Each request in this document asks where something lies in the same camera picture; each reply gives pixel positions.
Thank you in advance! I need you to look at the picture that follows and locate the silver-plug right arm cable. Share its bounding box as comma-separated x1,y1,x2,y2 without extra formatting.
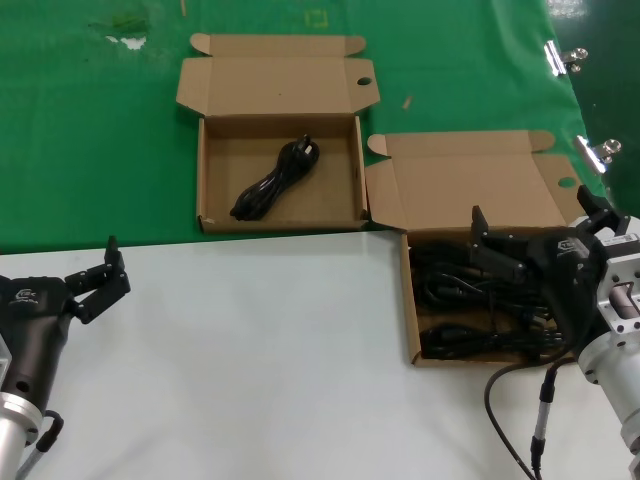
529,357,576,480

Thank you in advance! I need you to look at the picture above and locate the silver metal binder clip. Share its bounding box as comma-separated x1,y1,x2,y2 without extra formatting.
574,134,624,175
543,41,589,77

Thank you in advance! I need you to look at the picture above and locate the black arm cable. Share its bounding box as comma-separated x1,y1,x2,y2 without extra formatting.
14,408,65,480
484,349,576,480

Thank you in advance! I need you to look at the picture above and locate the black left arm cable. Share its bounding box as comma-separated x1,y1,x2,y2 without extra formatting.
14,408,65,480

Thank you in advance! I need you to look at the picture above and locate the black power cord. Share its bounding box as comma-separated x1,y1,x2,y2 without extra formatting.
229,133,321,221
419,323,569,362
409,243,531,281
415,272,559,321

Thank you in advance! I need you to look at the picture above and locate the green table cloth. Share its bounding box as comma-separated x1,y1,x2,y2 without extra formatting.
0,0,621,256

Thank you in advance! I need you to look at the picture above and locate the open brown cardboard box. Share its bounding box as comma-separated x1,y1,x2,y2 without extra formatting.
365,129,604,369
175,33,381,235

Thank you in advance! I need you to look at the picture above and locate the silver right camera bracket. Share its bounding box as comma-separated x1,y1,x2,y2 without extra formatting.
597,239,640,336

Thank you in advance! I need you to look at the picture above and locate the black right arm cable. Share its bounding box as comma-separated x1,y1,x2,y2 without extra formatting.
484,349,576,480

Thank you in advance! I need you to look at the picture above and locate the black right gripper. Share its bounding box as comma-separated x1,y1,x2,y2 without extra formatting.
468,184,633,351

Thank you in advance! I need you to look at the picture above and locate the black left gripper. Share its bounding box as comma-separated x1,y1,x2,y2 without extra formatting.
0,234,133,402

